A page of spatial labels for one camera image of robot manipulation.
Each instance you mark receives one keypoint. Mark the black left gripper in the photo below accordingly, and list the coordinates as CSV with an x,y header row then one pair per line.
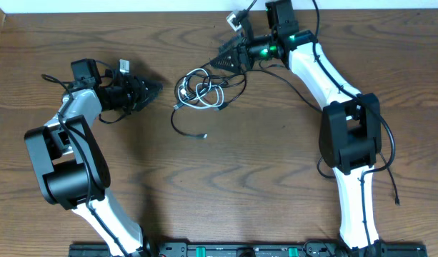
x,y
140,95

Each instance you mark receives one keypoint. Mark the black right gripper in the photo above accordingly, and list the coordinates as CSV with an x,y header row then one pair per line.
x,y
234,56

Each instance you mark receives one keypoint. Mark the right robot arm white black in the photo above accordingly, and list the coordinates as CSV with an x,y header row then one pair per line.
x,y
350,137

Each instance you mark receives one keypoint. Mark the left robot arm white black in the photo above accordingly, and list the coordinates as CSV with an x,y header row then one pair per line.
x,y
69,166

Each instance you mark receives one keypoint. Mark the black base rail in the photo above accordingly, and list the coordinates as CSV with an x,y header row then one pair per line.
x,y
312,248

